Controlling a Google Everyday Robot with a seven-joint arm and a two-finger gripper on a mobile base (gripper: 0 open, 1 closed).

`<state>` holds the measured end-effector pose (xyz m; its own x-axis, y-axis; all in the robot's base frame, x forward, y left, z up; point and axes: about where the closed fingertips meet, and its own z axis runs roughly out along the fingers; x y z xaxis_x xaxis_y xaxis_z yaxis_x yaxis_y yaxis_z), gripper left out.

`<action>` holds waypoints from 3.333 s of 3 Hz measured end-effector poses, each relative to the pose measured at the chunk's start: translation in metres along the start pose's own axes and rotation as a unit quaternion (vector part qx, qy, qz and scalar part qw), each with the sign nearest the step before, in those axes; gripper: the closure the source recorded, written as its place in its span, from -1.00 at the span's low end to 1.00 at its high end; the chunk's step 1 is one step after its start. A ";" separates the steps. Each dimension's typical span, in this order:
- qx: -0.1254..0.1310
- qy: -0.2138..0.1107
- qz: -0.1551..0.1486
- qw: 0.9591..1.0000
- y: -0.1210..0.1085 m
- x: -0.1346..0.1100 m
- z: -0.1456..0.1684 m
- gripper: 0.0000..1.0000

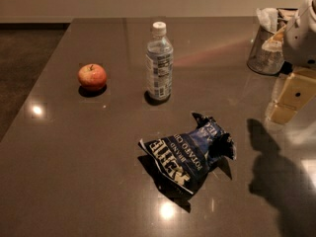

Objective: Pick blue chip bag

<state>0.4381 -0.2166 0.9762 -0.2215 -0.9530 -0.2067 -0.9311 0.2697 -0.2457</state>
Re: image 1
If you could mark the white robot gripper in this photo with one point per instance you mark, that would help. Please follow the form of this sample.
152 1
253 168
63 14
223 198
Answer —
300 43

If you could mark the blue potato chip bag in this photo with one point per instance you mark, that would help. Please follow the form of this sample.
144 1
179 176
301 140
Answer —
186 158

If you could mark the metal mesh cup holder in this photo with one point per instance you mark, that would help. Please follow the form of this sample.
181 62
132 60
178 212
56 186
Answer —
262 61

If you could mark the white napkins in holder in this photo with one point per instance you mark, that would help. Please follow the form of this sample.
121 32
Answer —
269 18

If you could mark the clear plastic water bottle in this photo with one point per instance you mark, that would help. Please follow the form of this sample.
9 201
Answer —
159 63

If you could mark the red apple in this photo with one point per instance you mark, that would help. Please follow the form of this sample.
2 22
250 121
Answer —
92 77

